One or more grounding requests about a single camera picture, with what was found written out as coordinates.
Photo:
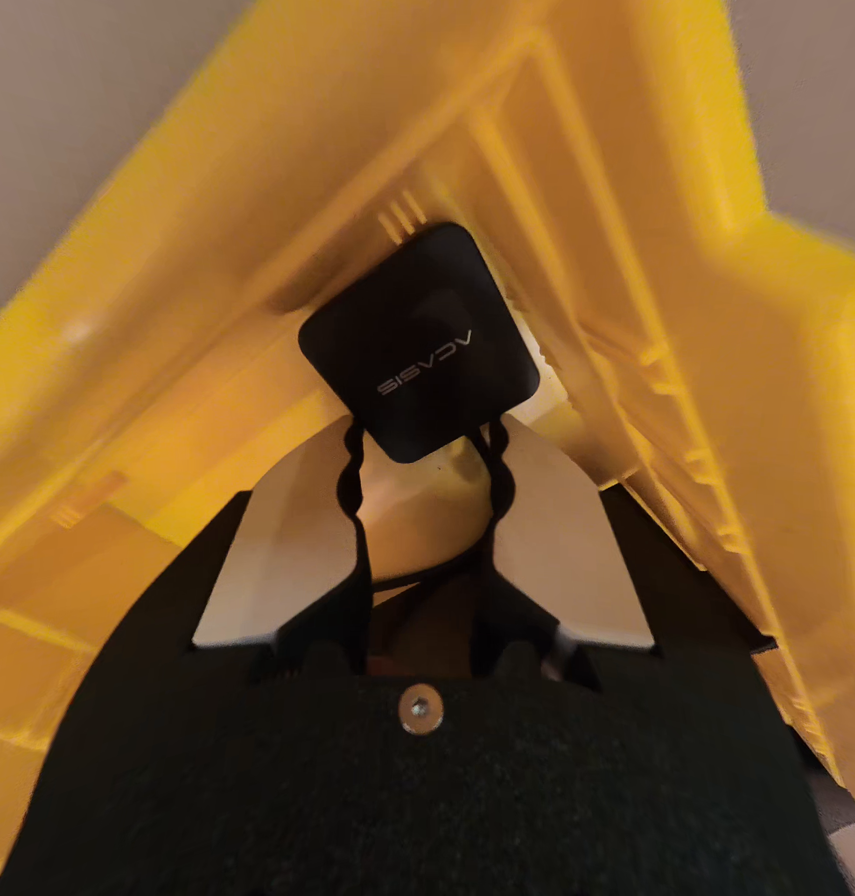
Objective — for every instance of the yellow plastic bin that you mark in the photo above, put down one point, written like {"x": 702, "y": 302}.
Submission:
{"x": 610, "y": 210}

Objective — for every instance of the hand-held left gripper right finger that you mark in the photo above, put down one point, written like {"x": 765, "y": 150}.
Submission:
{"x": 575, "y": 560}

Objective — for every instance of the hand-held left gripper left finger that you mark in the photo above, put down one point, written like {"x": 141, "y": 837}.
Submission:
{"x": 281, "y": 560}

